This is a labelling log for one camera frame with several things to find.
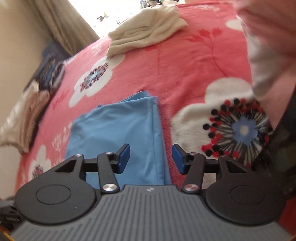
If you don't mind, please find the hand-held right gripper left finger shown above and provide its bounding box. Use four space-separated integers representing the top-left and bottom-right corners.
54 143 130 193

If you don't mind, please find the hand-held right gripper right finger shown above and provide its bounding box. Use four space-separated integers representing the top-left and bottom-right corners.
172 143 248 194

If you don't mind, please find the blue T-shirt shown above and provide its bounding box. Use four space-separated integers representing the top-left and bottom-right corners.
66 91 173 186

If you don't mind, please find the stack of folded clothes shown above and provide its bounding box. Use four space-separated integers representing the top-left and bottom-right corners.
0 56 67 153

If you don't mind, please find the red floral blanket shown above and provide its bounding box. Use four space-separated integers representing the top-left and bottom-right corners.
14 0 275 200

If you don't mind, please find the dark patterned cloth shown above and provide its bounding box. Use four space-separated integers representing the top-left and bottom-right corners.
251 88 296 223

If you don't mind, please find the blue plastic-wrapped pack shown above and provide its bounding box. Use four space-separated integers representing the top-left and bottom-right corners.
41 41 71 67

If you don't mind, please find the cream sweater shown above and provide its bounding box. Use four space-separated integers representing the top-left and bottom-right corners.
106 5 188 57

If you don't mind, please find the pink quilt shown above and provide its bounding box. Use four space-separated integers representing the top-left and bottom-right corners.
236 0 296 130

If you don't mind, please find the beige curtain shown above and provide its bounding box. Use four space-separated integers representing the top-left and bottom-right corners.
30 0 100 56

